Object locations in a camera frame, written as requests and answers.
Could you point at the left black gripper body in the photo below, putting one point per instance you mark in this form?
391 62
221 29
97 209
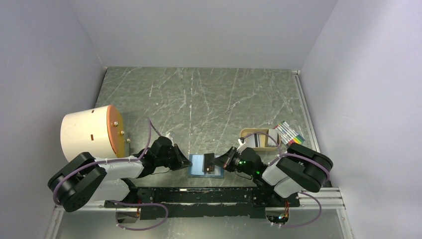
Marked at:
169 160

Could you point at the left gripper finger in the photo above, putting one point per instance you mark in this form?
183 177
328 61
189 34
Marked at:
179 154
183 163

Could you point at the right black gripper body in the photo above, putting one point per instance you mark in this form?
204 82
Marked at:
238 164

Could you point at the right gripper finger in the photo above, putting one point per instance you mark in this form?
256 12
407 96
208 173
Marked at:
230 155
221 162

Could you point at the blue leather card holder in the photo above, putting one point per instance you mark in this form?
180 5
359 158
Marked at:
195 170

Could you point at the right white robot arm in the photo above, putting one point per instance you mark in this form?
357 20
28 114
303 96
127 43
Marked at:
300 168

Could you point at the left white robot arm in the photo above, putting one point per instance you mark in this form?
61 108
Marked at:
90 179

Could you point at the tan card tray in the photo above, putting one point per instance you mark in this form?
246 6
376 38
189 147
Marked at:
247 132

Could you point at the grey striped loose card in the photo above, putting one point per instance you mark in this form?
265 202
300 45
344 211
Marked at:
258 140

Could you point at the coloured marker pack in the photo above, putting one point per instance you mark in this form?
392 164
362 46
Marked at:
287 134

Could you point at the cream cylindrical container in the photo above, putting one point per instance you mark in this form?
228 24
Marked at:
99 131

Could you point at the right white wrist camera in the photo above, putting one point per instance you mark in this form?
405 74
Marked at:
243 142

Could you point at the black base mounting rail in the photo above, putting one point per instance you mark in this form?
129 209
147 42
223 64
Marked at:
206 202

